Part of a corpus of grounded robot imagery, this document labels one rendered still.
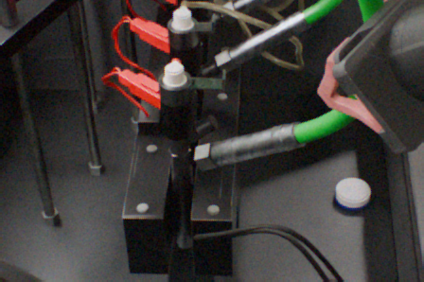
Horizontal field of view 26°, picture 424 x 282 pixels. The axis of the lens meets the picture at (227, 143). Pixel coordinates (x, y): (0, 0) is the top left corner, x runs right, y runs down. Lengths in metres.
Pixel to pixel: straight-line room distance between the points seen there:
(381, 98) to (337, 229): 0.52
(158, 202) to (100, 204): 0.22
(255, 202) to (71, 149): 0.24
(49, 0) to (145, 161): 0.18
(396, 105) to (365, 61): 0.03
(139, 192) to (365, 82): 0.39
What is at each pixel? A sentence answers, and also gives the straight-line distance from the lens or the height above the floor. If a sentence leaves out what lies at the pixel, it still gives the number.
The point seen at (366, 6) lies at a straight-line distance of 0.55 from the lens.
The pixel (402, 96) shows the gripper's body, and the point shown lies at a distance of 0.52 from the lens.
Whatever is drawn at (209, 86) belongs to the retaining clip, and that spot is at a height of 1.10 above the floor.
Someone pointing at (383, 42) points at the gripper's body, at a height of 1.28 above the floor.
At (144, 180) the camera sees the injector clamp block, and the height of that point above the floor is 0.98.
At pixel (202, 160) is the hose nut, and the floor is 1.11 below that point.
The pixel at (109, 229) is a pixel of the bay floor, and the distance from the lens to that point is 1.03.
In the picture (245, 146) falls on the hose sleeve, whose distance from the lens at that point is 0.66.
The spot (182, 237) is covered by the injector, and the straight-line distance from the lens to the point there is 0.91.
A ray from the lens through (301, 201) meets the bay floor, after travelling 1.05.
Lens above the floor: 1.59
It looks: 43 degrees down
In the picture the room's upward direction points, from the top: 1 degrees counter-clockwise
